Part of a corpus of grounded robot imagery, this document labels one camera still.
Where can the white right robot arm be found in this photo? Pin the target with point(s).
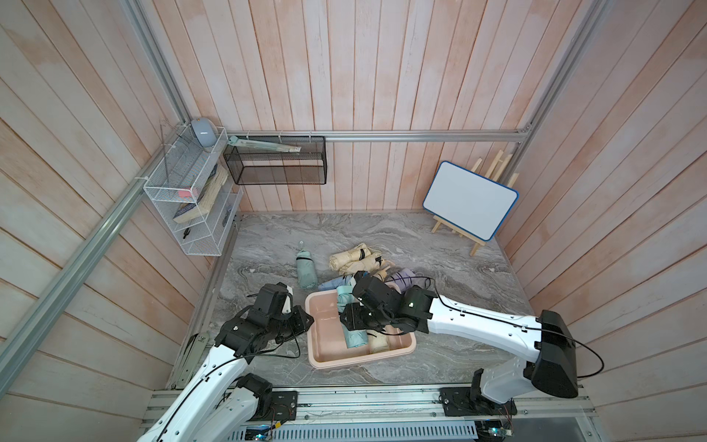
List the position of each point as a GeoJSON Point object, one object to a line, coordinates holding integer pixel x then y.
{"type": "Point", "coordinates": [542, 348]}

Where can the cream folded umbrella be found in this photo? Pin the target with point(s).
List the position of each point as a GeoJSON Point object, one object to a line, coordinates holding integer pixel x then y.
{"type": "Point", "coordinates": [357, 253]}
{"type": "Point", "coordinates": [371, 264]}

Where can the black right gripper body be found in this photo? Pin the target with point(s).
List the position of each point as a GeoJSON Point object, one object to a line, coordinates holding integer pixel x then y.
{"type": "Point", "coordinates": [359, 318]}

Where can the mint green umbrella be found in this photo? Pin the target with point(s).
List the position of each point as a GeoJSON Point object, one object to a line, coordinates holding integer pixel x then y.
{"type": "Point", "coordinates": [305, 266]}

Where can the book in wire rack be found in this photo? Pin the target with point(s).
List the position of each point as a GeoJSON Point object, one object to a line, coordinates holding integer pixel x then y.
{"type": "Point", "coordinates": [205, 201]}

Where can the beige umbrella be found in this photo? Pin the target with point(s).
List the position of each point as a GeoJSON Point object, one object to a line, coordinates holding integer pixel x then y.
{"type": "Point", "coordinates": [377, 342]}

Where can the aluminium frame rail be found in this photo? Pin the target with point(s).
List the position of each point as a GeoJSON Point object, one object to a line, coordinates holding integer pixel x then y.
{"type": "Point", "coordinates": [401, 136]}

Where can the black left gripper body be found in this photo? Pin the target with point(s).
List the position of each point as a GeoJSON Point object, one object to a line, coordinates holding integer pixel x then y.
{"type": "Point", "coordinates": [288, 325]}

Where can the pink plastic storage box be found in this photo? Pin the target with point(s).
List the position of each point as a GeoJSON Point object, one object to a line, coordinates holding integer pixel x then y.
{"type": "Point", "coordinates": [325, 339]}

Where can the metal base rail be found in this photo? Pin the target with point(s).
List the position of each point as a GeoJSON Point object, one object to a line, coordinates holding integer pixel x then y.
{"type": "Point", "coordinates": [372, 413]}

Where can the teal green umbrella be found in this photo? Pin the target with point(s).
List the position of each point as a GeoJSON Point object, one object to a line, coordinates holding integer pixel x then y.
{"type": "Point", "coordinates": [353, 339]}

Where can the light blue folded umbrella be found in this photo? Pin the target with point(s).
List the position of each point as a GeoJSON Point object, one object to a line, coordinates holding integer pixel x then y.
{"type": "Point", "coordinates": [335, 283]}

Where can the lilac umbrella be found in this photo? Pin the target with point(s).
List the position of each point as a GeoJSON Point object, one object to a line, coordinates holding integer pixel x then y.
{"type": "Point", "coordinates": [403, 279]}

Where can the black wire mesh basket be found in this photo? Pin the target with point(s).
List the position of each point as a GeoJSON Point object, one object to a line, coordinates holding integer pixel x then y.
{"type": "Point", "coordinates": [309, 167]}

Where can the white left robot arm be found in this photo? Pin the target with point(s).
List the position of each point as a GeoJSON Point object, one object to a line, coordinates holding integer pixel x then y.
{"type": "Point", "coordinates": [210, 387]}

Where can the white board with blue frame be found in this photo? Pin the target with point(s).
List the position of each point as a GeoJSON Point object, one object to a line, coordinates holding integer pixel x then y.
{"type": "Point", "coordinates": [469, 200]}

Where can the white wire shelf rack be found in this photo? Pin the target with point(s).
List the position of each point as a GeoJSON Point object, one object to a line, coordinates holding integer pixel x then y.
{"type": "Point", "coordinates": [192, 188]}

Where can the grey round speaker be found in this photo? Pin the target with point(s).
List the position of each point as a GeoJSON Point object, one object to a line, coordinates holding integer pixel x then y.
{"type": "Point", "coordinates": [205, 132]}

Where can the green paper on basket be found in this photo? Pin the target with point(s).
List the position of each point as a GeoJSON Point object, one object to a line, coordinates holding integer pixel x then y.
{"type": "Point", "coordinates": [249, 145]}

